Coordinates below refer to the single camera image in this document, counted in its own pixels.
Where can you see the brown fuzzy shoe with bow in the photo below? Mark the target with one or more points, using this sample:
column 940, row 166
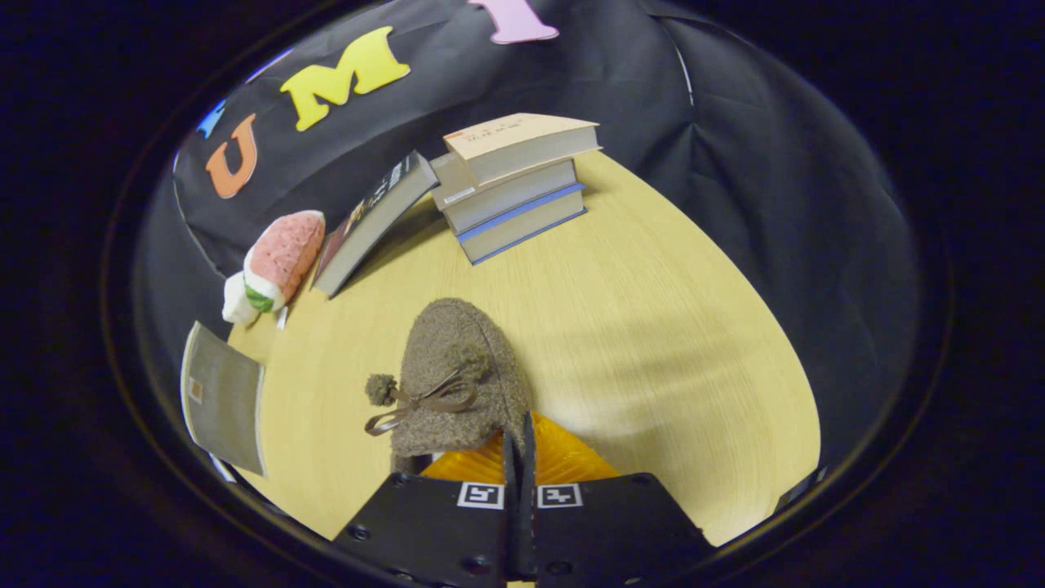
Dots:
column 465, row 359

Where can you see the black hardcover book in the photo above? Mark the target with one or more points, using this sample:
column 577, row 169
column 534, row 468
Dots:
column 367, row 224

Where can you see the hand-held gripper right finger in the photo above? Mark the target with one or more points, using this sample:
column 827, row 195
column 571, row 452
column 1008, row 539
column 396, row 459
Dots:
column 604, row 531

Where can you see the white plush toy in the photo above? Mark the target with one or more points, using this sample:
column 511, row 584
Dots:
column 237, row 302

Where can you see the black backdrop cloth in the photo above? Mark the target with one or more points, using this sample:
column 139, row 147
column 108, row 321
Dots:
column 775, row 245

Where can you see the watermelon slice plush toy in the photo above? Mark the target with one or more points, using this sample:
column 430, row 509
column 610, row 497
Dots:
column 286, row 253

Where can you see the grey fabric storage box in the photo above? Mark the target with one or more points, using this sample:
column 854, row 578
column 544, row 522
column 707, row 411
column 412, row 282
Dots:
column 224, row 400

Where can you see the tan cover book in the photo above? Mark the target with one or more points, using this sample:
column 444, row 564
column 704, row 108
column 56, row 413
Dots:
column 522, row 143

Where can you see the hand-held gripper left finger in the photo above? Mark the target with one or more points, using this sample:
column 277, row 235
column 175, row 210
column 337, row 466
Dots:
column 433, row 531

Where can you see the blue cover book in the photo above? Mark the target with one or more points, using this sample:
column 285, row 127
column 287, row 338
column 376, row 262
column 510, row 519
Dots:
column 526, row 229

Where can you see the grey cover book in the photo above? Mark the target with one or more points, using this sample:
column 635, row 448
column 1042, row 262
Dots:
column 510, row 196

